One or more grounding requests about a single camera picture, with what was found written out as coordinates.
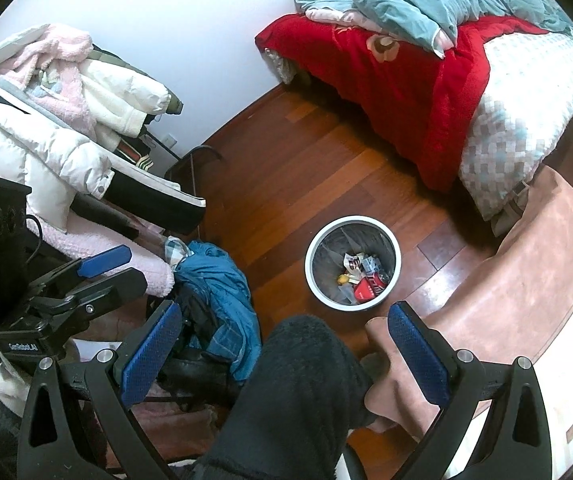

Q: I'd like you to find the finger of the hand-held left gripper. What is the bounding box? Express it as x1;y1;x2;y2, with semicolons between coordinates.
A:
30;244;134;297
40;268;148;322

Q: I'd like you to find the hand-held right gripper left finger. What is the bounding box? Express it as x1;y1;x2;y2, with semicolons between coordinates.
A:
16;300;187;480

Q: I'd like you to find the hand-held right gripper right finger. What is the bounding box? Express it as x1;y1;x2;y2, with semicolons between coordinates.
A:
387;301;554;480

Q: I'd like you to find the white trash bin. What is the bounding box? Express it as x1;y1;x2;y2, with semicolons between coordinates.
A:
305;215;402;311

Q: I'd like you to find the pink fluffy blanket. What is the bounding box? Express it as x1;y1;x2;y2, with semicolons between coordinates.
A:
26;210;176;298

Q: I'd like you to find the black leather boot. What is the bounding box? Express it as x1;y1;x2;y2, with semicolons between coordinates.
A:
159;347;242;408

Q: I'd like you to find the black white garment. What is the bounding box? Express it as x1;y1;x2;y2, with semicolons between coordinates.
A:
69;160;207;237

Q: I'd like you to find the white puffer jacket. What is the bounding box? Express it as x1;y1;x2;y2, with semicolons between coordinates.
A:
0;95;117;235

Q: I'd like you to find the blue jacket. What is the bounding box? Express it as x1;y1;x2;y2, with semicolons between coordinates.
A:
166;240;263;386

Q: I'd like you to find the black metal rack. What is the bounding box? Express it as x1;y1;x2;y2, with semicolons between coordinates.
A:
141;127;224;241

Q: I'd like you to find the person's leg in black pants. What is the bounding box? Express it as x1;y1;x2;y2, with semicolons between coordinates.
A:
176;314;375;480

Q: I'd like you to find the striped tablecloth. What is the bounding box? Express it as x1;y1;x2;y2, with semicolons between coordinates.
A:
461;310;573;480

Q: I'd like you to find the pink fleece robe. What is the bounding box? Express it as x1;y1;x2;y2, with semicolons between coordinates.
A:
0;23;98;141

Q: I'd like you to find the cream puffer jacket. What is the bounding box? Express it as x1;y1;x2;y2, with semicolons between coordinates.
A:
80;57;173;137

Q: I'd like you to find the checked bed sheet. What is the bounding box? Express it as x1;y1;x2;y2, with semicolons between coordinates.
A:
458;24;573;222

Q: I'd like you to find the red blanket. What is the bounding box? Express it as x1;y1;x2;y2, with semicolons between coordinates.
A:
255;13;551;192

